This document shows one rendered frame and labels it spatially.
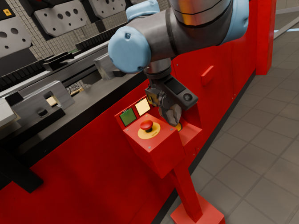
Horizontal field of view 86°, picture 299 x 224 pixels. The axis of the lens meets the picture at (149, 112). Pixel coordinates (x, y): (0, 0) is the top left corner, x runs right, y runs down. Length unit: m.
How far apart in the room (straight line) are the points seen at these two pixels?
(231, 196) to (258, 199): 0.14
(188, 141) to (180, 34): 0.34
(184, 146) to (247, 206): 0.75
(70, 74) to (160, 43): 0.72
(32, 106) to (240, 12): 0.60
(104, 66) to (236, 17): 0.56
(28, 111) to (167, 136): 0.46
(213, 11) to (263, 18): 1.92
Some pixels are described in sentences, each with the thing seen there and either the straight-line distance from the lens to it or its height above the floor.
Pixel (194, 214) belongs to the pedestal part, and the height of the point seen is 0.20.
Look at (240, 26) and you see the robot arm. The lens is 0.28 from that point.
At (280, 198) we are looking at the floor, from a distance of 1.24.
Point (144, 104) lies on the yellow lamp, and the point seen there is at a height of 0.82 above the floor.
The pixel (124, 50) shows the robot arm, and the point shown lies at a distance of 0.28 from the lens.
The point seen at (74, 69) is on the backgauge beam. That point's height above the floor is 0.94.
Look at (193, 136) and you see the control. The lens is 0.53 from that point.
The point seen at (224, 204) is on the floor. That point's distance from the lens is 1.18.
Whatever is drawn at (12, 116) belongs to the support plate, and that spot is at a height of 1.00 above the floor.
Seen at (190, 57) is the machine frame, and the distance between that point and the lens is 0.97.
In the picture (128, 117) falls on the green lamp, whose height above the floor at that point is 0.81.
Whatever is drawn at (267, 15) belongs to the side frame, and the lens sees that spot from 2.14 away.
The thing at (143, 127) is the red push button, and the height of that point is 0.81.
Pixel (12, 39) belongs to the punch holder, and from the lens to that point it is 0.63.
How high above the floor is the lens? 1.08
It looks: 31 degrees down
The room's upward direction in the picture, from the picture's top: 22 degrees counter-clockwise
